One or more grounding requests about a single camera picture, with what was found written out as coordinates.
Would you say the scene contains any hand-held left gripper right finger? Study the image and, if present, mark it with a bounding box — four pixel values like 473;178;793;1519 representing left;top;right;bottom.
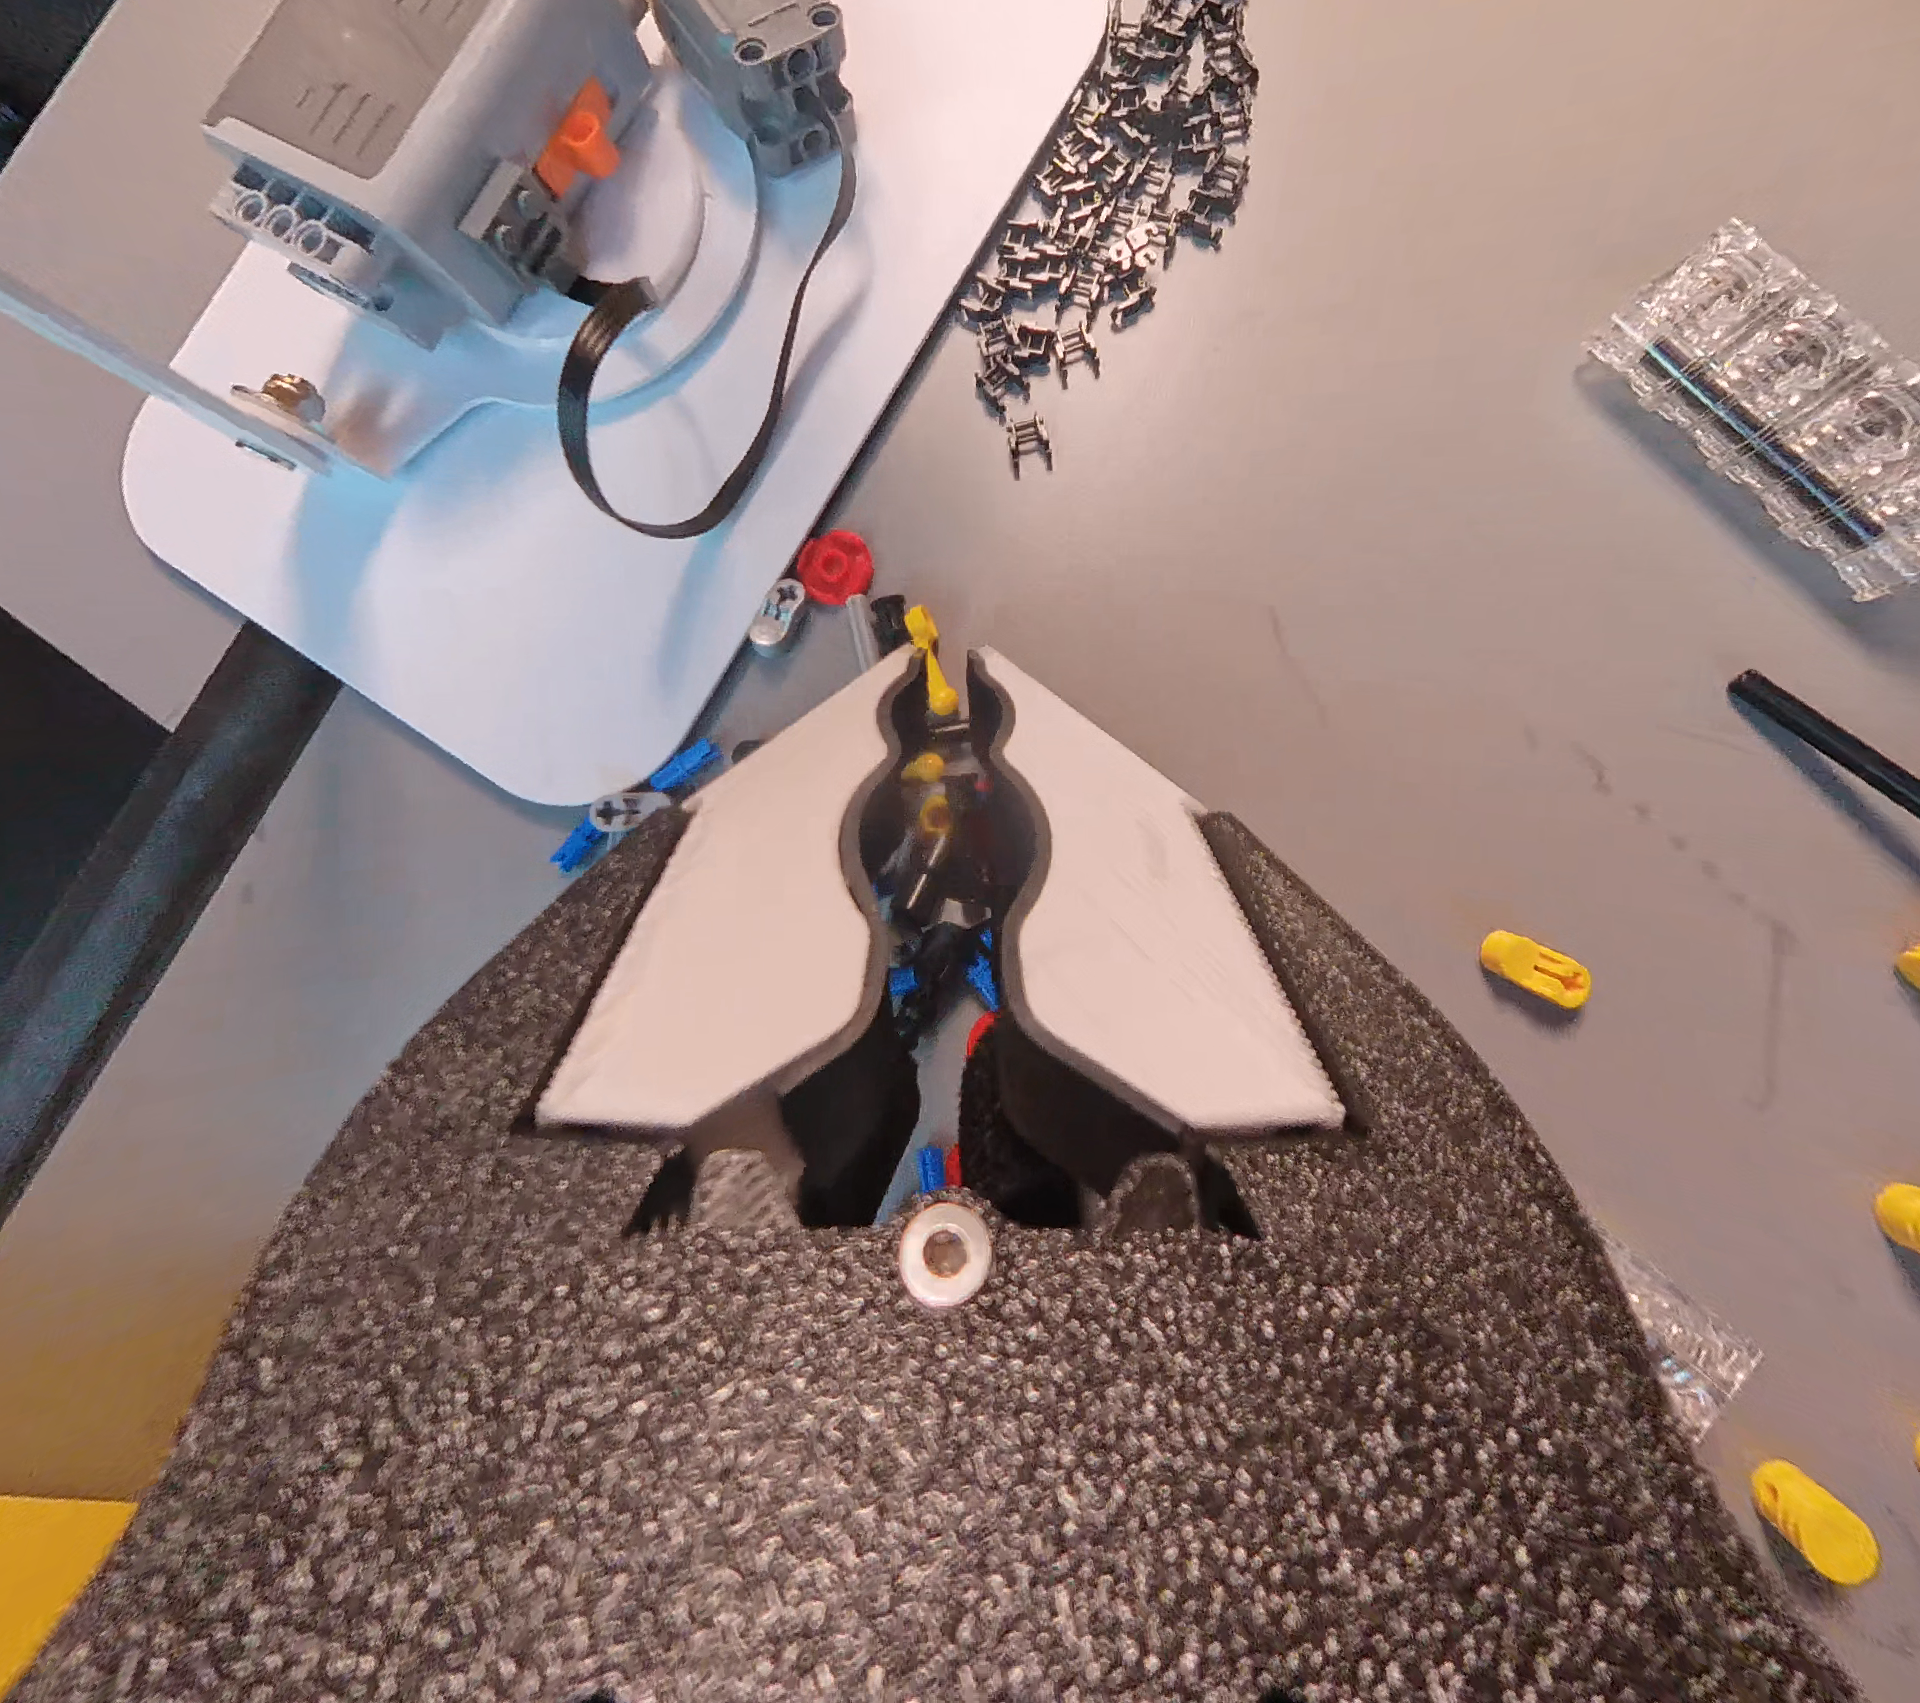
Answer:
965;647;1346;1142

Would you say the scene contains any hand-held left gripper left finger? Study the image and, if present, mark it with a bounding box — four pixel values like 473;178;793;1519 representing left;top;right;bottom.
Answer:
532;646;922;1135

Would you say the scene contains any pile of small toy pieces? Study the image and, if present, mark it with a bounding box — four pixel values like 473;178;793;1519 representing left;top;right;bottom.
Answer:
546;530;1052;1194

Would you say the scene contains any clear toy brick block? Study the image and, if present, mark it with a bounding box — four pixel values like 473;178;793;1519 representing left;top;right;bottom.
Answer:
1584;218;1920;605
1593;1227;1760;1447

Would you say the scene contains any yellow piston axle assembly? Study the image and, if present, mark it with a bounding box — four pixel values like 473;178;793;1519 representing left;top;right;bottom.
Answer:
1724;667;1920;993

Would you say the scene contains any grey desk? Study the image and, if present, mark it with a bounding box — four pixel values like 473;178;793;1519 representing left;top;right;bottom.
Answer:
0;0;1920;1703

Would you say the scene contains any small yellow connector piece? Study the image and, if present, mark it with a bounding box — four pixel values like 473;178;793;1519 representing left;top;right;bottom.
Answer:
1478;930;1593;1013

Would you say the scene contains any white book stand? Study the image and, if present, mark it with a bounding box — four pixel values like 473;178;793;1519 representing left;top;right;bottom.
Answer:
0;0;1108;808

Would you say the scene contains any yellow plastic bin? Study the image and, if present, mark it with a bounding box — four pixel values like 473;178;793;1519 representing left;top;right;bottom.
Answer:
0;1497;136;1691

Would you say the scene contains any grey battery box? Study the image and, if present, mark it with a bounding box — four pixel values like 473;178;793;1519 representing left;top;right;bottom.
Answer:
201;0;661;352

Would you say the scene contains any black cable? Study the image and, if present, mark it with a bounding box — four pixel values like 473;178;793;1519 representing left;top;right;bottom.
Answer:
554;83;860;539

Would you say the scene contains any pile of black chain links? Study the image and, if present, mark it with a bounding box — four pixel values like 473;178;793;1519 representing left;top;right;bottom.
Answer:
959;0;1259;475

